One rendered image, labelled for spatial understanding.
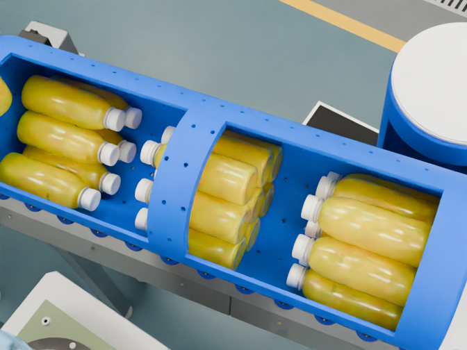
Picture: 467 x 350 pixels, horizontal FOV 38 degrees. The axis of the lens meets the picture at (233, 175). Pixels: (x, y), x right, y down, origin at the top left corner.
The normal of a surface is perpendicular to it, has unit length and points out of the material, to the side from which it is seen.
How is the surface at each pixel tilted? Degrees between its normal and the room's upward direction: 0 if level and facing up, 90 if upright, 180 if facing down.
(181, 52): 0
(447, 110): 0
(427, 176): 30
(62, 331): 1
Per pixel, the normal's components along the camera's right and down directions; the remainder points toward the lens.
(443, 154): -0.39, 0.83
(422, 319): -0.39, 0.45
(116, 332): -0.10, -0.47
